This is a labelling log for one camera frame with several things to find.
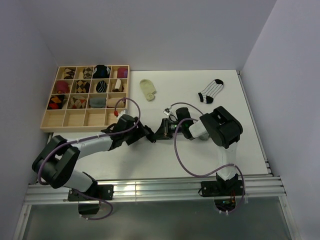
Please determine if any wooden compartment sock box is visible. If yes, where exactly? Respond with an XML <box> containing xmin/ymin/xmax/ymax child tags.
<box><xmin>40</xmin><ymin>64</ymin><xmax>130</xmax><ymax>133</ymax></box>

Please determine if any black white striped rolled sock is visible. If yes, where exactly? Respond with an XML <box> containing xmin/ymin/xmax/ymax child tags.
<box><xmin>95</xmin><ymin>80</ymin><xmax>108</xmax><ymax>93</ymax></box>

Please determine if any black sock with white stripes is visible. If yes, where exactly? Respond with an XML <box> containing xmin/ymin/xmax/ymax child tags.
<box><xmin>146</xmin><ymin>128</ymin><xmax>164</xmax><ymax>143</ymax></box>

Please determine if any beige grey argyle rolled sock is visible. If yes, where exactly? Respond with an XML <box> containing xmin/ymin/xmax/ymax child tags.
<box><xmin>82</xmin><ymin>67</ymin><xmax>93</xmax><ymax>79</ymax></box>

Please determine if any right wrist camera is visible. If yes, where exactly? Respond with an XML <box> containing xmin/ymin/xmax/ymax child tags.
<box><xmin>163</xmin><ymin>107</ymin><xmax>172</xmax><ymax>116</ymax></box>

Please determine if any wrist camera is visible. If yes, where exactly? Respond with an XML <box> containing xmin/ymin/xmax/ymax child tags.
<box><xmin>163</xmin><ymin>107</ymin><xmax>172</xmax><ymax>116</ymax></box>
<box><xmin>113</xmin><ymin>109</ymin><xmax>128</xmax><ymax>119</ymax></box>

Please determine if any red orange argyle rolled sock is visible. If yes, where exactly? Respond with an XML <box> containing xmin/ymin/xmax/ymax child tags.
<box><xmin>47</xmin><ymin>94</ymin><xmax>65</xmax><ymax>110</ymax></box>

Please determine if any brown yellow argyle rolled sock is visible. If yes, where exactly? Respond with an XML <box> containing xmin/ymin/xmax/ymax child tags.
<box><xmin>75</xmin><ymin>80</ymin><xmax>90</xmax><ymax>94</ymax></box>

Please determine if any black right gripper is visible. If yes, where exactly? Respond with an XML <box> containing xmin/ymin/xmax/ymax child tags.
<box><xmin>152</xmin><ymin>117</ymin><xmax>185</xmax><ymax>140</ymax></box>

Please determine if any cream ankle sock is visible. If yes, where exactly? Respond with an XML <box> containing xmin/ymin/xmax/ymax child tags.
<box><xmin>139</xmin><ymin>79</ymin><xmax>157</xmax><ymax>102</ymax></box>

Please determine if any beige orange argyle rolled sock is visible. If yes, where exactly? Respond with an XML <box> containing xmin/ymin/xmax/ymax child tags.
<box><xmin>69</xmin><ymin>96</ymin><xmax>87</xmax><ymax>109</ymax></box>

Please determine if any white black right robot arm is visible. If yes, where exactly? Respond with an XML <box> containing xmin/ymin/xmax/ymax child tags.
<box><xmin>153</xmin><ymin>106</ymin><xmax>245</xmax><ymax>199</ymax></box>

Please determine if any maroon rolled sock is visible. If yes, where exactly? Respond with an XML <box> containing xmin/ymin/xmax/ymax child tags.
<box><xmin>117</xmin><ymin>67</ymin><xmax>128</xmax><ymax>79</ymax></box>
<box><xmin>55</xmin><ymin>80</ymin><xmax>70</xmax><ymax>94</ymax></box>

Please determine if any white black striped ankle sock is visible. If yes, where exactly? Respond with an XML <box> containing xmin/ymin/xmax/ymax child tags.
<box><xmin>198</xmin><ymin>79</ymin><xmax>224</xmax><ymax>104</ymax></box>

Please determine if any black blue rolled sock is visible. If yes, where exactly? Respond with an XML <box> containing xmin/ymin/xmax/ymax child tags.
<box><xmin>92</xmin><ymin>64</ymin><xmax>111</xmax><ymax>79</ymax></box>

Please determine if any maroon rolled sock left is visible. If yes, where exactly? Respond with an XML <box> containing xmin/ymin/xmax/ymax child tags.
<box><xmin>55</xmin><ymin>80</ymin><xmax>70</xmax><ymax>94</ymax></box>

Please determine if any brown argyle rolled sock corner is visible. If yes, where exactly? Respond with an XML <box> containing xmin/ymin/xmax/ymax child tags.
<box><xmin>63</xmin><ymin>67</ymin><xmax>76</xmax><ymax>80</ymax></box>

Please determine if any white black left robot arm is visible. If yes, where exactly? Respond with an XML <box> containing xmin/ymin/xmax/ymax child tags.
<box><xmin>31</xmin><ymin>114</ymin><xmax>152</xmax><ymax>200</ymax></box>

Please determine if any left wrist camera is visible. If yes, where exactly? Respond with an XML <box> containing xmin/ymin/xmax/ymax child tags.
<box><xmin>113</xmin><ymin>109</ymin><xmax>128</xmax><ymax>119</ymax></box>

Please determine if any maroon rolled sock right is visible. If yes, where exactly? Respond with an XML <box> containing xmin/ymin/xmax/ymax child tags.
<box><xmin>117</xmin><ymin>67</ymin><xmax>128</xmax><ymax>79</ymax></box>

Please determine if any grey ankle sock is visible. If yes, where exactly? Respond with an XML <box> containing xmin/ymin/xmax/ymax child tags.
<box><xmin>198</xmin><ymin>133</ymin><xmax>210</xmax><ymax>141</ymax></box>

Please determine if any cream brown rolled sock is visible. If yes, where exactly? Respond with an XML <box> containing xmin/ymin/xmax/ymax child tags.
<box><xmin>112</xmin><ymin>78</ymin><xmax>124</xmax><ymax>93</ymax></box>

